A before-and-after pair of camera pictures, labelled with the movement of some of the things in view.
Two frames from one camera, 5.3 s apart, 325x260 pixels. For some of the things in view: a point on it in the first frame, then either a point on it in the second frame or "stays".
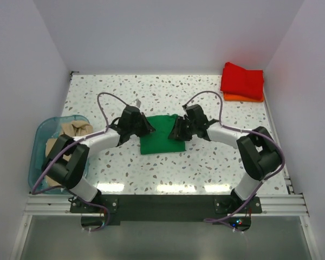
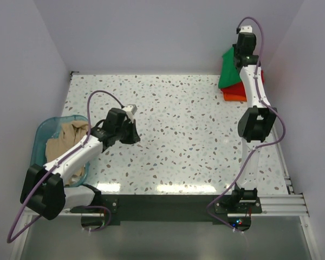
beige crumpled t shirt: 73,129 stays
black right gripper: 177,132 -> 235,49
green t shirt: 158,141 -> 228,73
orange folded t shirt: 238,98 stays
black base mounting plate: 135,209 stays
